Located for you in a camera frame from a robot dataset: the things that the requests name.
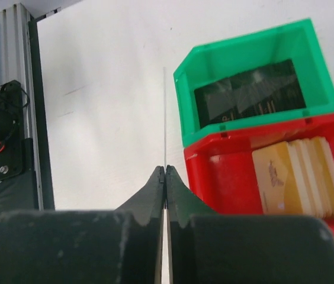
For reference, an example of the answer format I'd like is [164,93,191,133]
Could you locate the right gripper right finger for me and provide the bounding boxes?
[165,166,334,283]

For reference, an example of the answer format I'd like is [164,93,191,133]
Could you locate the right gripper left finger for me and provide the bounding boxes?
[0,166,165,283]

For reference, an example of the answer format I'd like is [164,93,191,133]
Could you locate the dark grey credit card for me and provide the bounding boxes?
[162,66,170,283]

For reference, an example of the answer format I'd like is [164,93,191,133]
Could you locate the wooden cards in red bin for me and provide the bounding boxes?
[252,136,334,218]

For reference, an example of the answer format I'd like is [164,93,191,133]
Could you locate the black cards in green bin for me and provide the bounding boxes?
[194,59,306,128]

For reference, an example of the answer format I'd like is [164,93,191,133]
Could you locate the red plastic bin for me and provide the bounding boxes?
[184,114,334,231]

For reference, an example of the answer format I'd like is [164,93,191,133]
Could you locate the green plastic bin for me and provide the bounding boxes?
[174,18,334,147]

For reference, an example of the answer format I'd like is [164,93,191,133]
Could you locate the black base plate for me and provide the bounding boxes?
[0,21,54,215]

